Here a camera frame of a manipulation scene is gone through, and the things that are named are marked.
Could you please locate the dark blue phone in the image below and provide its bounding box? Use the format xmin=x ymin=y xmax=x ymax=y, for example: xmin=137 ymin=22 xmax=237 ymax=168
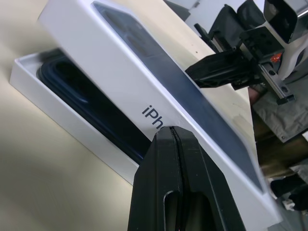
xmin=36 ymin=60 xmax=154 ymax=167

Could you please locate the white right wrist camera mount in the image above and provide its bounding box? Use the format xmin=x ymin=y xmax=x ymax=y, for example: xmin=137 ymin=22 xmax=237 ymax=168
xmin=263 ymin=0 xmax=308 ymax=81

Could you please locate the grey fabric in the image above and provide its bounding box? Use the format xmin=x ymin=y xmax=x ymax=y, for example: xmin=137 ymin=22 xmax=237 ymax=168
xmin=250 ymin=79 xmax=308 ymax=143

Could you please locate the white phone box base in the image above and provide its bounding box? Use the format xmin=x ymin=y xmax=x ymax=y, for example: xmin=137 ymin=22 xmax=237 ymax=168
xmin=9 ymin=48 xmax=148 ymax=188

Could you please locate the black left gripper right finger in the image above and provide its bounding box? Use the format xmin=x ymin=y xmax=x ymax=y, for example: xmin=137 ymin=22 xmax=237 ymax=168
xmin=171 ymin=127 xmax=244 ymax=231

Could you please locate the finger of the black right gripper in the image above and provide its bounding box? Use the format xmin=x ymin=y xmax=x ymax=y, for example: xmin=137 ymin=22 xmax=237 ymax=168
xmin=185 ymin=51 xmax=244 ymax=89
xmin=208 ymin=4 xmax=241 ymax=46

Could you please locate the white phone box lid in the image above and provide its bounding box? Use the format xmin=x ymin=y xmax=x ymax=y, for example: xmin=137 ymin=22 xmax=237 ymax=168
xmin=36 ymin=0 xmax=283 ymax=224

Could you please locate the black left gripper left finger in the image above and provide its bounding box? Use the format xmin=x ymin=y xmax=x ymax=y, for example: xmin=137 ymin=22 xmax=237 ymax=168
xmin=126 ymin=126 xmax=186 ymax=231

